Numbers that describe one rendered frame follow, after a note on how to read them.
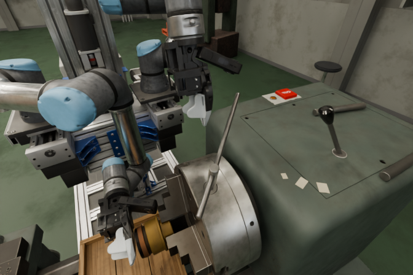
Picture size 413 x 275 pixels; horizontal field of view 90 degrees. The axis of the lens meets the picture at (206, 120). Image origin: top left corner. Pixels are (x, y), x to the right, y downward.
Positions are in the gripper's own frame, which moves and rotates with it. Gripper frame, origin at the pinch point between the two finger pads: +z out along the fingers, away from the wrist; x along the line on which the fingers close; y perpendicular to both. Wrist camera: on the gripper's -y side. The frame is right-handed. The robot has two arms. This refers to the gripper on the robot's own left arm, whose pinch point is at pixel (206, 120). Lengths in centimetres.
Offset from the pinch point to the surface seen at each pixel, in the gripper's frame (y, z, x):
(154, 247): 20.1, 26.9, 6.4
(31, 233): 58, 36, -27
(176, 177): 10.4, 14.1, -0.5
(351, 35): -294, 1, -156
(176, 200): 11.8, 19.8, 1.6
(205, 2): -174, -79, -373
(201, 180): 5.7, 12.2, 6.5
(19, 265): 54, 31, -9
